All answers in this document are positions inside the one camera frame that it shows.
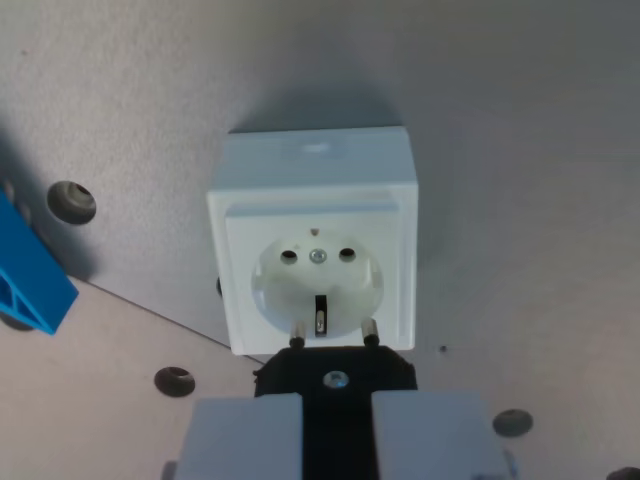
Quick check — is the black two-pin power plug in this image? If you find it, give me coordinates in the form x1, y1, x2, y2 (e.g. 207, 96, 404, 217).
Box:
252, 316, 419, 480

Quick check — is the grey metal base plate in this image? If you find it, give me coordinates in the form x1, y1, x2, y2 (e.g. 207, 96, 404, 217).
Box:
0, 0, 640, 480

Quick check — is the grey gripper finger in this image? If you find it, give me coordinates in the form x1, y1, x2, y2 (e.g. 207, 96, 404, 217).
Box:
174, 394, 305, 480
371, 391, 512, 480

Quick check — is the white wall socket box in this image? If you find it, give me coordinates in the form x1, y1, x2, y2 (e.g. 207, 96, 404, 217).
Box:
206, 125, 420, 357

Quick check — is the blue ribbed plastic wedge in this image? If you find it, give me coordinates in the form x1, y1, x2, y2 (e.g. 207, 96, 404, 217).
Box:
0, 187, 80, 336

